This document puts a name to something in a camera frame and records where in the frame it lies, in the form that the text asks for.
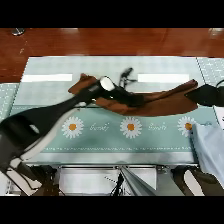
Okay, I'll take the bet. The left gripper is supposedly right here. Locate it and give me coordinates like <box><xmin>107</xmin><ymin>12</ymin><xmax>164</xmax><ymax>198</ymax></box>
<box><xmin>111</xmin><ymin>84</ymin><xmax>146</xmax><ymax>109</ymax></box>

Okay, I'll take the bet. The brown shirt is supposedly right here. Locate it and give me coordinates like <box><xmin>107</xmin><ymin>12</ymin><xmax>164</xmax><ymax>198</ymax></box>
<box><xmin>68</xmin><ymin>73</ymin><xmax>200</xmax><ymax>118</ymax></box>

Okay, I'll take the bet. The light blue garment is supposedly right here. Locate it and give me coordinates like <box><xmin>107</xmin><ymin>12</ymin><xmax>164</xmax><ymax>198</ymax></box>
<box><xmin>190</xmin><ymin>122</ymin><xmax>224</xmax><ymax>190</ymax></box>

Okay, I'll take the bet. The silver frame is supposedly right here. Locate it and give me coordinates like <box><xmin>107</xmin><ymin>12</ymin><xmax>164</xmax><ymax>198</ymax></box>
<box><xmin>6</xmin><ymin>161</ymin><xmax>201</xmax><ymax>197</ymax></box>

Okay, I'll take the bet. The black cable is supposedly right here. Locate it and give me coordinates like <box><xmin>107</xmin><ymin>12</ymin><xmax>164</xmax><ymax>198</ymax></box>
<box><xmin>110</xmin><ymin>172</ymin><xmax>126</xmax><ymax>197</ymax></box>

